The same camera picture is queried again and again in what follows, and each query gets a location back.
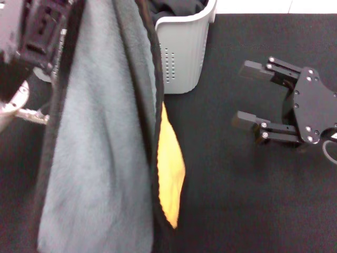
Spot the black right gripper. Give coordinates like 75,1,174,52
231,56,337,146

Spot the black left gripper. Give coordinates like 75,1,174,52
0,0,67,103

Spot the grey and yellow towel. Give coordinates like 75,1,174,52
36,0,186,253

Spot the black tablecloth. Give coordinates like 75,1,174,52
0,13,337,253

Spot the grey perforated storage box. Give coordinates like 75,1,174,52
34,0,218,95

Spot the black cloth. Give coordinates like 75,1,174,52
149,0,206,20

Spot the grey right gripper cable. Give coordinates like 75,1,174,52
322,140,337,166

